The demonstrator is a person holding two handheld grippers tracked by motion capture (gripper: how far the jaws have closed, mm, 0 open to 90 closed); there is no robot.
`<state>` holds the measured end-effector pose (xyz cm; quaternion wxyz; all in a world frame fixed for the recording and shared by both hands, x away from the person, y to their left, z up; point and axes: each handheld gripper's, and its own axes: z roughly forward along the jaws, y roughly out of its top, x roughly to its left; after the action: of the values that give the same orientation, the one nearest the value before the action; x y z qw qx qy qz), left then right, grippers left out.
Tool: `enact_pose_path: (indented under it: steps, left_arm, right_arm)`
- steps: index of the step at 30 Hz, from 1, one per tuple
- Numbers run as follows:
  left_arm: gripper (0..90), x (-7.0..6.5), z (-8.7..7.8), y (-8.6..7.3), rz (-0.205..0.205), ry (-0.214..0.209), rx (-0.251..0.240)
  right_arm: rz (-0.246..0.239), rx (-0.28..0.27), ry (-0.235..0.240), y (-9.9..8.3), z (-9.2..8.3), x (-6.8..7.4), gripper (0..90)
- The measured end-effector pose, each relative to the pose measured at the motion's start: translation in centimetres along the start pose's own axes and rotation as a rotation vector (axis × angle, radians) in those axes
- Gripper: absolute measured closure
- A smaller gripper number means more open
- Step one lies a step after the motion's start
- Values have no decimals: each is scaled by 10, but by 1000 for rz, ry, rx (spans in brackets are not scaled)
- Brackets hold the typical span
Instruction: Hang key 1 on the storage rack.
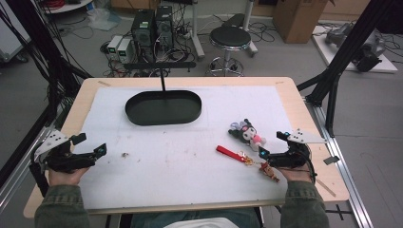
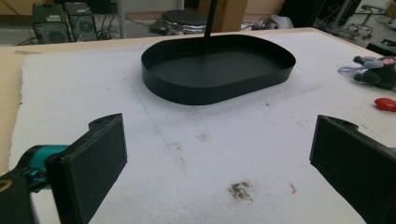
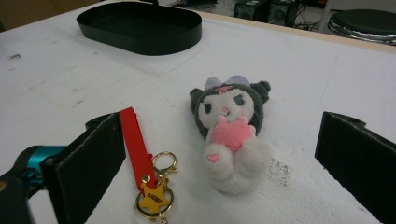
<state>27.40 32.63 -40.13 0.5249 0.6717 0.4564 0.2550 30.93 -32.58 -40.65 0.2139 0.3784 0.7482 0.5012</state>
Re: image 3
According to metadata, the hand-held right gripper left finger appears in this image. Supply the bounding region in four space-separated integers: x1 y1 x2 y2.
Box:
41 112 127 224

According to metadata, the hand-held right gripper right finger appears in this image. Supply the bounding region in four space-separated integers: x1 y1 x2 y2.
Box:
314 110 396 224

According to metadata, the red strap keychain gold star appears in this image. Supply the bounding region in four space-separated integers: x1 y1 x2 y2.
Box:
119 106 178 224

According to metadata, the grey and white plush toy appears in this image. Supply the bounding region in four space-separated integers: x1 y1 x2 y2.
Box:
189 75 273 195

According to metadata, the black oval tray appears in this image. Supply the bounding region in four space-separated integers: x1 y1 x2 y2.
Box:
76 1 204 57

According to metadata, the black round stool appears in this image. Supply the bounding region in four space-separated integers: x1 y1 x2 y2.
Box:
327 8 396 47

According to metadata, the white stand leg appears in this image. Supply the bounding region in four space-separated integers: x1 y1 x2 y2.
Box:
317 0 334 34

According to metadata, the dark equipment box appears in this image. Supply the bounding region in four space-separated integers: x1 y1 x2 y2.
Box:
233 0 301 26

